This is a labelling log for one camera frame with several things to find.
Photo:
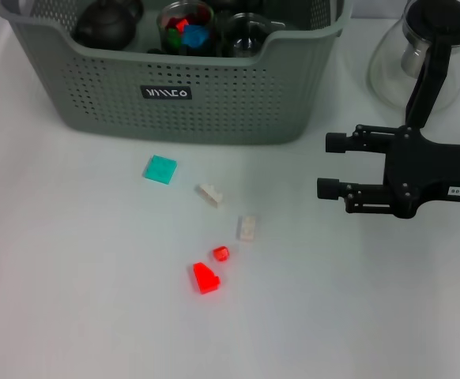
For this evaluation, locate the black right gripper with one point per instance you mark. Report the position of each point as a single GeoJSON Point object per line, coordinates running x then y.
{"type": "Point", "coordinates": [427, 169]}

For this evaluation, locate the orange-red sloped brick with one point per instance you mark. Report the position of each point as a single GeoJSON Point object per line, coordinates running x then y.
{"type": "Point", "coordinates": [206, 279]}

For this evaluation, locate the green building brick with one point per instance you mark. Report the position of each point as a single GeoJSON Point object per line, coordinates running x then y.
{"type": "Point", "coordinates": [172, 39]}

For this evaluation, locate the small red building brick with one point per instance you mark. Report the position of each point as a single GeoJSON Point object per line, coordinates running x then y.
{"type": "Point", "coordinates": [221, 254]}
{"type": "Point", "coordinates": [180, 25]}

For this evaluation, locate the glass jar with bricks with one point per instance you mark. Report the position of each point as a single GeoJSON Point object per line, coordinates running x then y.
{"type": "Point", "coordinates": [167, 16]}

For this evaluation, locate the grey perforated storage bin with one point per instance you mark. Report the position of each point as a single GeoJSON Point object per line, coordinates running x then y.
{"type": "Point", "coordinates": [285, 98]}

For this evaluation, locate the white building brick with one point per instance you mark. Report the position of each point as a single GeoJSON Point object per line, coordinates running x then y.
{"type": "Point", "coordinates": [247, 228]}
{"type": "Point", "coordinates": [210, 195]}

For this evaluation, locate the cyan square building brick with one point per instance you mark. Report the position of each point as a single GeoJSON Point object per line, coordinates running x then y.
{"type": "Point", "coordinates": [160, 169]}

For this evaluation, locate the dark clay teapot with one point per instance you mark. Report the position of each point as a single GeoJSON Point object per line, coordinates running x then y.
{"type": "Point", "coordinates": [103, 27]}

